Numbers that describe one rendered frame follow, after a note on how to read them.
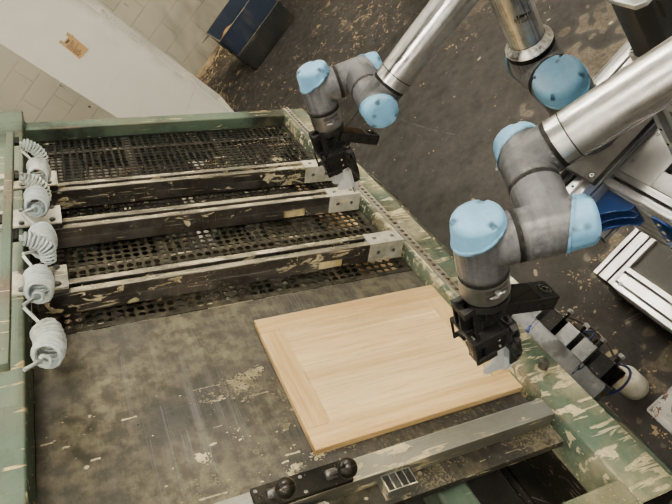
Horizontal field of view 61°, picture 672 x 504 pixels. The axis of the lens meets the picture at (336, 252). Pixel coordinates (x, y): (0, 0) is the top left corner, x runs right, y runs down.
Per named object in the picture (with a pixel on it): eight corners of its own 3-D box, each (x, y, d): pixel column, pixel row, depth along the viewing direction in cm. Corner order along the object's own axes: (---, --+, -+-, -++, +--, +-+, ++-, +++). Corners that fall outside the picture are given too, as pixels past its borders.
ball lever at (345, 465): (340, 481, 115) (363, 474, 103) (323, 487, 113) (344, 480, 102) (335, 462, 116) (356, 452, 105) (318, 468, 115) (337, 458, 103)
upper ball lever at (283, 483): (284, 500, 110) (301, 495, 99) (265, 507, 108) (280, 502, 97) (279, 480, 111) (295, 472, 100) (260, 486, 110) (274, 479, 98)
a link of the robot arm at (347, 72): (394, 95, 130) (348, 112, 129) (378, 72, 137) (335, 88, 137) (388, 65, 124) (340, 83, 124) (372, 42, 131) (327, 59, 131)
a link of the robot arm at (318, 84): (333, 66, 125) (297, 79, 125) (346, 109, 132) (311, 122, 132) (325, 53, 131) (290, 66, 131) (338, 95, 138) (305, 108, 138)
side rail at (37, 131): (283, 137, 277) (285, 115, 271) (30, 155, 234) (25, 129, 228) (278, 130, 283) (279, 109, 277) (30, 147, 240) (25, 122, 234)
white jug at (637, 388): (656, 387, 205) (640, 372, 192) (635, 406, 207) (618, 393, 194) (634, 368, 212) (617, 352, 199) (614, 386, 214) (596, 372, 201)
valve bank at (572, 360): (661, 387, 153) (634, 362, 137) (621, 423, 155) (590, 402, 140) (537, 278, 189) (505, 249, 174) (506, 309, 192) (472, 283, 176)
